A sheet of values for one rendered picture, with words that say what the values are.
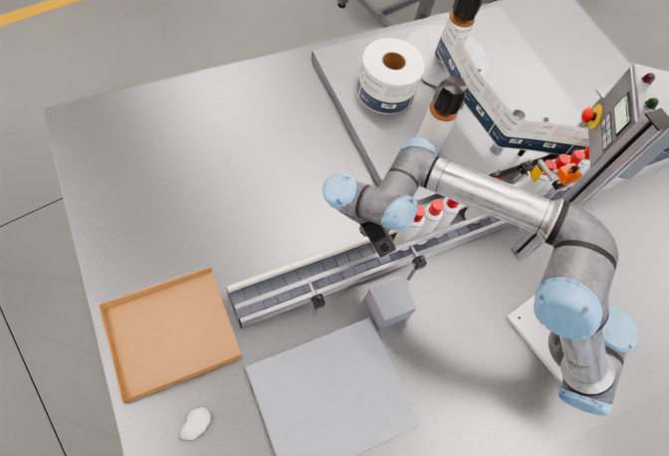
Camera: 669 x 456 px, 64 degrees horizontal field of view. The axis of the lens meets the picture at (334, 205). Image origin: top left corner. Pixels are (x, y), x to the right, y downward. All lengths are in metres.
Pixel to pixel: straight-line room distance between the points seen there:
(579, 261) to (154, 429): 1.04
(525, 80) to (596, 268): 1.13
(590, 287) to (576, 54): 1.45
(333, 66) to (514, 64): 0.68
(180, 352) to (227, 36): 2.15
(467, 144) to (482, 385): 0.76
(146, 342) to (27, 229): 1.34
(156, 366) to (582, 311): 1.01
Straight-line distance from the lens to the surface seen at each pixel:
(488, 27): 2.23
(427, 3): 2.81
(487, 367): 1.59
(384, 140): 1.75
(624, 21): 4.17
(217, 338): 1.49
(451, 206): 1.47
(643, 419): 1.77
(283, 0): 3.48
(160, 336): 1.52
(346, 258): 1.53
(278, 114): 1.83
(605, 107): 1.41
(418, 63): 1.79
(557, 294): 1.05
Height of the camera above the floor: 2.27
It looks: 61 degrees down
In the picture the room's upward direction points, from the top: 13 degrees clockwise
